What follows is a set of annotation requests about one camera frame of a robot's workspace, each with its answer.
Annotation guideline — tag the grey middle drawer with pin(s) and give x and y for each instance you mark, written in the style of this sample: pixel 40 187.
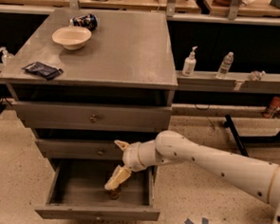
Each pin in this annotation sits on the grey middle drawer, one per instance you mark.
pixel 80 149

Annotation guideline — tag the black metal stand leg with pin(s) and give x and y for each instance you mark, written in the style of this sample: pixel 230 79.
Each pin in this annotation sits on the black metal stand leg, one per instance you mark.
pixel 228 123

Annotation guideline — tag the clear sanitizer pump bottle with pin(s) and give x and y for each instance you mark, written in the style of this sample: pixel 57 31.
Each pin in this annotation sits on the clear sanitizer pump bottle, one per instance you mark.
pixel 5 55

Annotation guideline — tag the white pump lotion bottle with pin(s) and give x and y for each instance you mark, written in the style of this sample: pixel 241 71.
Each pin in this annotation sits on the white pump lotion bottle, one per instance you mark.
pixel 190 63

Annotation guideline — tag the clear water bottle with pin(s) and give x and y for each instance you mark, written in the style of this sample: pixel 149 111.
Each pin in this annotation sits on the clear water bottle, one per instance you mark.
pixel 225 66

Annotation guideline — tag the grey drawer cabinet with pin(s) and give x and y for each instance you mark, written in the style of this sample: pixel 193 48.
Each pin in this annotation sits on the grey drawer cabinet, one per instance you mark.
pixel 127 61

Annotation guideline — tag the cream ceramic bowl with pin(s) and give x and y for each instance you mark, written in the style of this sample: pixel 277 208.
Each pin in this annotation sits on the cream ceramic bowl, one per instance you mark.
pixel 71 37

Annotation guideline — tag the black chip bag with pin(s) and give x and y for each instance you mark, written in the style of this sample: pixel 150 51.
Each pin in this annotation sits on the black chip bag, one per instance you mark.
pixel 44 71

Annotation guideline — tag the crumpled clear plastic wrapper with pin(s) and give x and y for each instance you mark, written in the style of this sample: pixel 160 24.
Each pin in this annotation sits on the crumpled clear plastic wrapper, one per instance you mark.
pixel 257 75

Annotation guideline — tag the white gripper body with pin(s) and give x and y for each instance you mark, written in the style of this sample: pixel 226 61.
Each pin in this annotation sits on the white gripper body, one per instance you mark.
pixel 131 156

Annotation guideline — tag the orange spray bottle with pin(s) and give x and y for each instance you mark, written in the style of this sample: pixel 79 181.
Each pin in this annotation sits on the orange spray bottle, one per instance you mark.
pixel 272 107

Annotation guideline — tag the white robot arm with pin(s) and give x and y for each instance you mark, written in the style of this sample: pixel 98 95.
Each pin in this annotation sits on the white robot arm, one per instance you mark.
pixel 258 178

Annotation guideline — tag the grey open bottom drawer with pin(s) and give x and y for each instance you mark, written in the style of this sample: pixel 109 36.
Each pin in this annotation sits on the grey open bottom drawer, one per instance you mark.
pixel 77 192

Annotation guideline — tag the orange soda can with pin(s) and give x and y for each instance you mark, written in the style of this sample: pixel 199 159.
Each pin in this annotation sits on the orange soda can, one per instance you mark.
pixel 115 193

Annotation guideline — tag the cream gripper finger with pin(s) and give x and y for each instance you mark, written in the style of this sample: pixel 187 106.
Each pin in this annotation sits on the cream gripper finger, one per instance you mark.
pixel 121 144
pixel 119 176

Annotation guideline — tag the blue crushed snack can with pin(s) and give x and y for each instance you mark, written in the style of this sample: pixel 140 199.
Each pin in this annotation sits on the blue crushed snack can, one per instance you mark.
pixel 87 21

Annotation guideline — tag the grey top drawer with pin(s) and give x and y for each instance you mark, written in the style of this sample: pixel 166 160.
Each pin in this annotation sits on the grey top drawer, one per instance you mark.
pixel 77 116

